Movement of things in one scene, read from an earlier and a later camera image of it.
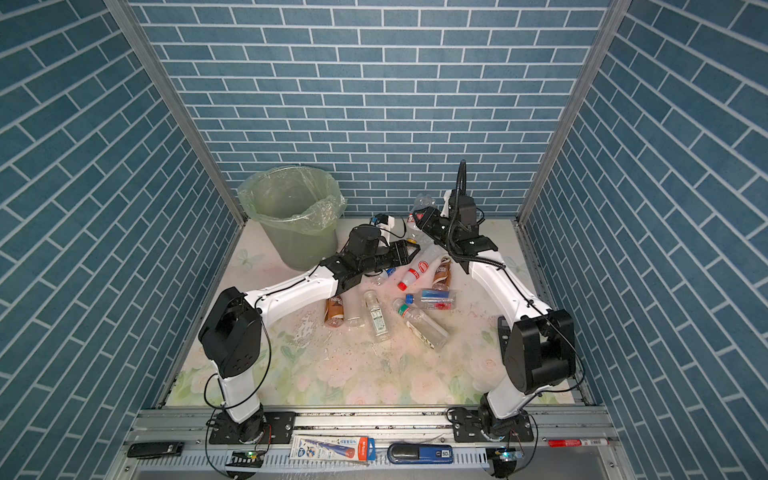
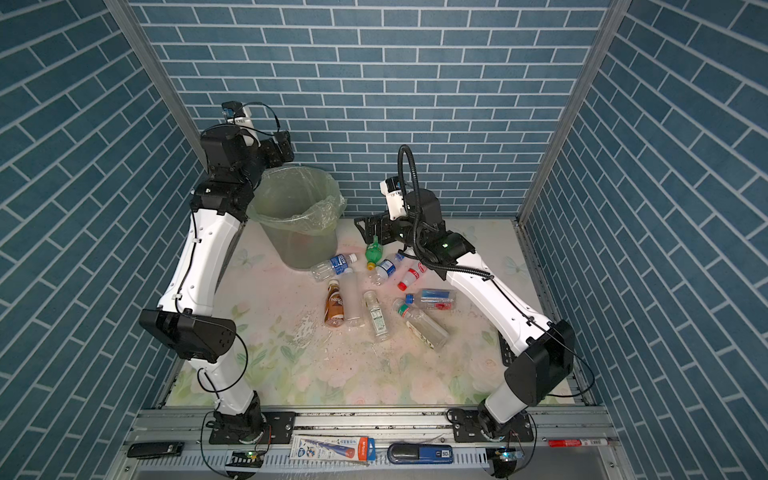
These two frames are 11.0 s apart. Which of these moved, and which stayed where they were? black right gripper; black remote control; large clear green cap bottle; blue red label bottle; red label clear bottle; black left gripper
Moved: black right gripper; black left gripper
Stayed: red label clear bottle; large clear green cap bottle; blue red label bottle; black remote control
